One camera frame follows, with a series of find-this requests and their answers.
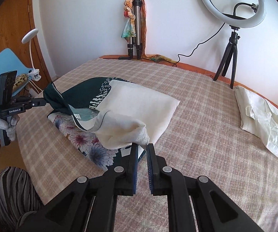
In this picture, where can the white clip lamp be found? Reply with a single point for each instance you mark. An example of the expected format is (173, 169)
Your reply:
(30, 35)

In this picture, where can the colourful scarf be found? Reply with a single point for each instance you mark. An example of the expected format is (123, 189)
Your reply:
(128, 26)

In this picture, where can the printed cream and teal shirt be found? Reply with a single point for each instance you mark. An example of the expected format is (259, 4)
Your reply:
(141, 101)

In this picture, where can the leopard print cloth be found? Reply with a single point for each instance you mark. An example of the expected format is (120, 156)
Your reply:
(21, 79)

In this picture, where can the blue chair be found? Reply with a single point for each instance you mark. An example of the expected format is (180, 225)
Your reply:
(6, 61)

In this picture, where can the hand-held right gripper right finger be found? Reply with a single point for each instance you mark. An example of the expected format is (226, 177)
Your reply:
(149, 169)

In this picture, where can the checked beige blanket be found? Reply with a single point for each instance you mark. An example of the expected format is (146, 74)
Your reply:
(214, 130)

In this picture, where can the folded white shirt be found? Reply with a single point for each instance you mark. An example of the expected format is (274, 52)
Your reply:
(262, 118)

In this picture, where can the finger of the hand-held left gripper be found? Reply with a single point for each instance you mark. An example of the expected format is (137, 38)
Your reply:
(38, 102)

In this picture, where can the striped grey trousers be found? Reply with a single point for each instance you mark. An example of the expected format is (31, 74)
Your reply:
(13, 193)

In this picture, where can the wooden door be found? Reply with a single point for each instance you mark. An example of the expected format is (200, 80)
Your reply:
(13, 12)

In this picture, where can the black mini tripod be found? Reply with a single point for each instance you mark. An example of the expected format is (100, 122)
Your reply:
(233, 48)

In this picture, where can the silver folded tripod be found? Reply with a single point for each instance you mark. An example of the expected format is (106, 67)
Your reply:
(137, 21)

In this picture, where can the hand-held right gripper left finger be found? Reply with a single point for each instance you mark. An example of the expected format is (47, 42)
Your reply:
(134, 169)

